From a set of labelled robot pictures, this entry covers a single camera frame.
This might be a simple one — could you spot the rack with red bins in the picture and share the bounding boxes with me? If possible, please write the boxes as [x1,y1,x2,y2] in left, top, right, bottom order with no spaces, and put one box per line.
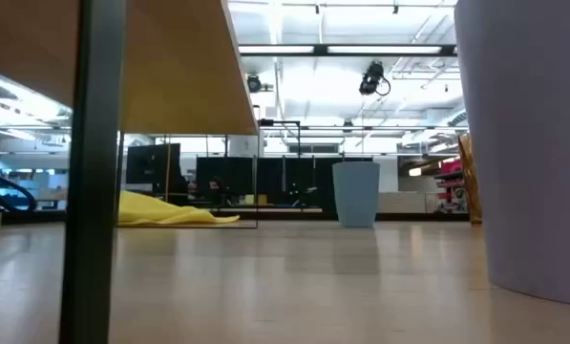
[433,160,470,214]

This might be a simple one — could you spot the light blue cup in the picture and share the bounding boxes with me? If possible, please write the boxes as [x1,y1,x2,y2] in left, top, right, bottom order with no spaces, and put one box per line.
[331,161,382,229]

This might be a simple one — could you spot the thin black shelf leg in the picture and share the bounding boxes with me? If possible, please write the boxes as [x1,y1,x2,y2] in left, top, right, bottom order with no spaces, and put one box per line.
[251,133,261,229]
[115,131,126,226]

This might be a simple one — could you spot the white low cabinets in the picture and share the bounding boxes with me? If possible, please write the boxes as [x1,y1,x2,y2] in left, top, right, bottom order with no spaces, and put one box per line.
[377,190,440,215]

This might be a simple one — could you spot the long ceiling light bar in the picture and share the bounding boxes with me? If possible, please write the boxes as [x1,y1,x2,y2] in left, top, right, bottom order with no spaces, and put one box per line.
[238,43,458,58]

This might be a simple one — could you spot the black ceiling camera with cable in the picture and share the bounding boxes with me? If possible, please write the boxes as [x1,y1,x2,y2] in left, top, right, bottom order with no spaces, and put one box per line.
[358,60,392,97]

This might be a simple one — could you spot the thick grey metal shelf leg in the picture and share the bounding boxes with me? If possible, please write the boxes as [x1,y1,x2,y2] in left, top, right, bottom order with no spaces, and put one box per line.
[58,0,128,344]

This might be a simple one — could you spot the black cable loop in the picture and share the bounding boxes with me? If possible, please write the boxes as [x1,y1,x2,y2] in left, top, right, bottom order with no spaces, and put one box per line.
[0,151,38,214]

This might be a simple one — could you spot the large lilac cup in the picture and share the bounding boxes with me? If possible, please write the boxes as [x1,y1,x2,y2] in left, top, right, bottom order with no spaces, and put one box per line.
[454,0,570,309]

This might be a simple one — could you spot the wooden shelf board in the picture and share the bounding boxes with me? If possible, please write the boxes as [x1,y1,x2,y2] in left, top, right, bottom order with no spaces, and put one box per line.
[0,0,260,137]

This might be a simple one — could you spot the yellow cloth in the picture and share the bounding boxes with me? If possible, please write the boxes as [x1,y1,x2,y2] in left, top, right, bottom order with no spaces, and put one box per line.
[117,189,242,227]

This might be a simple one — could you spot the black partition panels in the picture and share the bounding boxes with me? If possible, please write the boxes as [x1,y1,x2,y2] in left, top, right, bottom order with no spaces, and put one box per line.
[196,156,374,214]

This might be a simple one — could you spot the black metal frame stand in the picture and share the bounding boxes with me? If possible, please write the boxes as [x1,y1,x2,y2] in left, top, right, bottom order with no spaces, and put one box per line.
[259,118,303,159]

